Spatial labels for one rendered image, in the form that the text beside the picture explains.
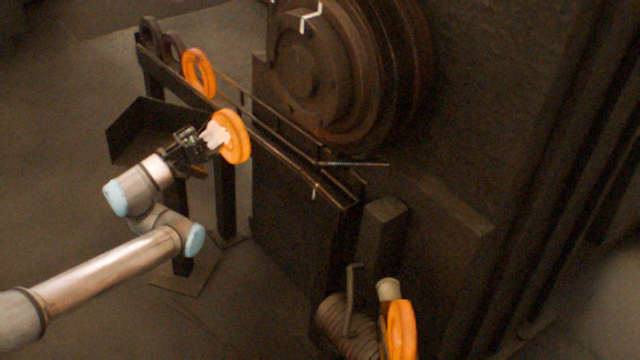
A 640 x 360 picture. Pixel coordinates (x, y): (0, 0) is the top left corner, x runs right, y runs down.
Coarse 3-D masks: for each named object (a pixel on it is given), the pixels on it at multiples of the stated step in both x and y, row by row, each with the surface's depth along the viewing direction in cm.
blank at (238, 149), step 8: (216, 112) 167; (224, 112) 165; (232, 112) 165; (216, 120) 169; (224, 120) 165; (232, 120) 163; (240, 120) 163; (232, 128) 163; (240, 128) 162; (232, 136) 164; (240, 136) 162; (248, 136) 164; (232, 144) 166; (240, 144) 163; (248, 144) 164; (224, 152) 172; (232, 152) 168; (240, 152) 164; (248, 152) 166; (232, 160) 170; (240, 160) 167
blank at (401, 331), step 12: (396, 300) 139; (408, 300) 139; (396, 312) 137; (408, 312) 134; (396, 324) 137; (408, 324) 133; (396, 336) 142; (408, 336) 132; (396, 348) 137; (408, 348) 132
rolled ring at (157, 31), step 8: (144, 24) 236; (152, 24) 232; (144, 32) 242; (152, 32) 233; (160, 32) 232; (144, 40) 244; (160, 40) 232; (152, 48) 245; (160, 48) 233; (160, 56) 236
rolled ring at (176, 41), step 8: (168, 32) 223; (168, 40) 224; (176, 40) 220; (168, 48) 232; (176, 48) 221; (184, 48) 221; (168, 56) 233; (168, 64) 233; (176, 64) 234; (176, 72) 231
